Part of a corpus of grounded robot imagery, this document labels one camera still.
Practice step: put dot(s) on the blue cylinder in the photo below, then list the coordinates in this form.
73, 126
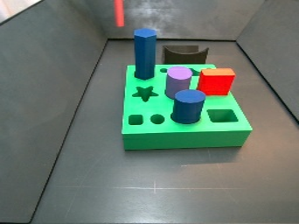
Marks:
188, 106

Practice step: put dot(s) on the red two-legged block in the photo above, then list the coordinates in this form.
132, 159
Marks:
120, 13

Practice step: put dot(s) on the green shape sorter board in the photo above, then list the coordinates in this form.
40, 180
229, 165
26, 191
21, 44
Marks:
149, 127

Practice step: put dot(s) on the red cube block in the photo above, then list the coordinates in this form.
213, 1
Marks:
216, 81

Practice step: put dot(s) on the black curved holder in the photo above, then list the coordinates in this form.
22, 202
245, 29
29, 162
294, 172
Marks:
185, 54

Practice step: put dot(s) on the purple cylinder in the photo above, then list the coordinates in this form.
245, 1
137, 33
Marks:
178, 80

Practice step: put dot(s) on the tall blue hexagonal prism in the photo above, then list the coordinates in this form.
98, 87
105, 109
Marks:
145, 53

